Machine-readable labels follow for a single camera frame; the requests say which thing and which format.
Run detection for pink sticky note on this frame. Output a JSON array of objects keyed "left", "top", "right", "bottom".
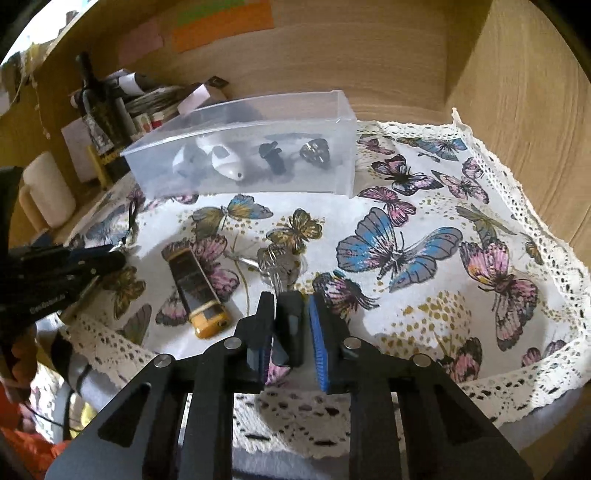
[{"left": 117, "top": 20, "right": 165, "bottom": 64}]

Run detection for clear plastic box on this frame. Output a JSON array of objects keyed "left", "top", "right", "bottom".
[{"left": 121, "top": 90, "right": 359, "bottom": 200}]

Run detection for white paper note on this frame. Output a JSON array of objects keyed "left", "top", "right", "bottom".
[{"left": 60, "top": 119, "right": 99, "bottom": 184}]

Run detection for orange sticky note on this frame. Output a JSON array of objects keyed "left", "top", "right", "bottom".
[{"left": 172, "top": 0, "right": 276, "bottom": 54}]

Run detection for butterfly print lace tablecloth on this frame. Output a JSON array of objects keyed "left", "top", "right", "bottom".
[{"left": 37, "top": 108, "right": 591, "bottom": 467}]

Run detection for green sticky note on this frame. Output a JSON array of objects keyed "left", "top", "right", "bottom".
[{"left": 177, "top": 0, "right": 251, "bottom": 25}]

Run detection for black bottle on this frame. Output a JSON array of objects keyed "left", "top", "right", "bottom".
[{"left": 75, "top": 52, "right": 129, "bottom": 182}]

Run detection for black key fob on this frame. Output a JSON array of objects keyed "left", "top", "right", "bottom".
[{"left": 273, "top": 292, "right": 306, "bottom": 368}]

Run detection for cream mug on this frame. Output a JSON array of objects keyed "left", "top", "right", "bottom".
[{"left": 18, "top": 151, "right": 77, "bottom": 230}]

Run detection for pink paper strip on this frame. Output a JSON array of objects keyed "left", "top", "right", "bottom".
[{"left": 177, "top": 83, "right": 212, "bottom": 114}]

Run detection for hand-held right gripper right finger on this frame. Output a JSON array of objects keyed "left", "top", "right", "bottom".
[{"left": 307, "top": 293, "right": 536, "bottom": 480}]

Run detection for black cable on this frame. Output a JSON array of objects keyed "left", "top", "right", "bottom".
[{"left": 50, "top": 331, "right": 95, "bottom": 440}]

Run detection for stack of papers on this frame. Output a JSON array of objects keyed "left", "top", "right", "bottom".
[{"left": 124, "top": 84, "right": 197, "bottom": 117}]

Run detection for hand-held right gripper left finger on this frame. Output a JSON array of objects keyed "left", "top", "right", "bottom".
[{"left": 44, "top": 291, "right": 278, "bottom": 480}]

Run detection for black cord charm strap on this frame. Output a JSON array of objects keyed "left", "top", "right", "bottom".
[{"left": 116, "top": 184, "right": 147, "bottom": 254}]

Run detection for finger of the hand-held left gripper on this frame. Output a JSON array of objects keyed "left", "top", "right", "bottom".
[
  {"left": 7, "top": 246, "right": 127, "bottom": 280},
  {"left": 0, "top": 276, "right": 101, "bottom": 325}
]

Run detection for orange cloth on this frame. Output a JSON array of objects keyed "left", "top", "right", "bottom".
[{"left": 0, "top": 383, "right": 71, "bottom": 480}]

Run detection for white plastic gadget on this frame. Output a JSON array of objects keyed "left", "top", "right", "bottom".
[{"left": 198, "top": 134, "right": 245, "bottom": 184}]

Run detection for metal ornament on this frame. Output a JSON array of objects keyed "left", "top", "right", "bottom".
[{"left": 298, "top": 137, "right": 330, "bottom": 165}]

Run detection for silver keys on ring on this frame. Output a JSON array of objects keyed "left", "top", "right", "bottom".
[{"left": 235, "top": 244, "right": 309, "bottom": 296}]

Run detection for yellow toy car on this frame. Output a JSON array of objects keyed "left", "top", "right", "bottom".
[{"left": 161, "top": 240, "right": 230, "bottom": 340}]

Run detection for black plastic plug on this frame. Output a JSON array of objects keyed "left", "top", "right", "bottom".
[{"left": 257, "top": 135, "right": 290, "bottom": 177}]

